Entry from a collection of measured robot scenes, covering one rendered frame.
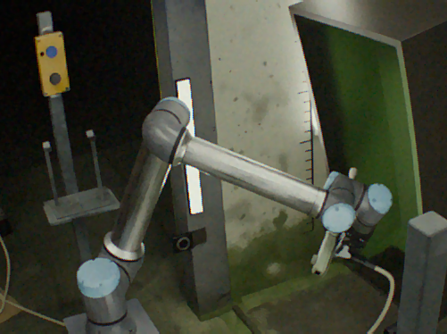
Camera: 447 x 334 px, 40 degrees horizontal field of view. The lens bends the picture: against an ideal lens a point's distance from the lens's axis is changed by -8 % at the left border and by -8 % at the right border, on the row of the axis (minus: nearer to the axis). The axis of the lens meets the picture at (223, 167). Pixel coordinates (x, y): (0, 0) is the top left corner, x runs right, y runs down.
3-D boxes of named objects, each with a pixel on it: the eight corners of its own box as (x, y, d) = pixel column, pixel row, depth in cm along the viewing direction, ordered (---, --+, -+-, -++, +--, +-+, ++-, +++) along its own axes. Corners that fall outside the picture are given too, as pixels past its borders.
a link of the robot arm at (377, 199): (369, 176, 197) (397, 188, 197) (355, 198, 207) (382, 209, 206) (364, 199, 191) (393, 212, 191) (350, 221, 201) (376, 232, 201)
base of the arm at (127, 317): (95, 353, 211) (88, 331, 207) (80, 323, 227) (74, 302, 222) (144, 338, 218) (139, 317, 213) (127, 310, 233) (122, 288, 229)
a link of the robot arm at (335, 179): (329, 180, 191) (366, 196, 190) (332, 163, 201) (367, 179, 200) (317, 205, 195) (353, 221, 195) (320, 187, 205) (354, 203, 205)
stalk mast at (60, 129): (105, 319, 330) (49, 10, 260) (109, 325, 325) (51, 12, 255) (95, 321, 328) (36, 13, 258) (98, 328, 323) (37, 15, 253)
